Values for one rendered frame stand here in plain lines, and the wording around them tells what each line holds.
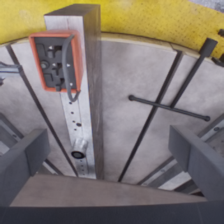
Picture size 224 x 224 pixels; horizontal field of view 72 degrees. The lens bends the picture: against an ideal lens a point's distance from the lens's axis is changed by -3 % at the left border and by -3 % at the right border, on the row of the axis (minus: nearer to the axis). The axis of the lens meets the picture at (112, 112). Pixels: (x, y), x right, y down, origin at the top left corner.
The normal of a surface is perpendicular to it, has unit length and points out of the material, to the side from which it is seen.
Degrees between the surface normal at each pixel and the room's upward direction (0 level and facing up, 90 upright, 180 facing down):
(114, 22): 0
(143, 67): 0
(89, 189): 90
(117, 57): 0
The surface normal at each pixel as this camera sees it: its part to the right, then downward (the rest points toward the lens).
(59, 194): 0.00, -0.77
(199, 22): -0.10, 0.64
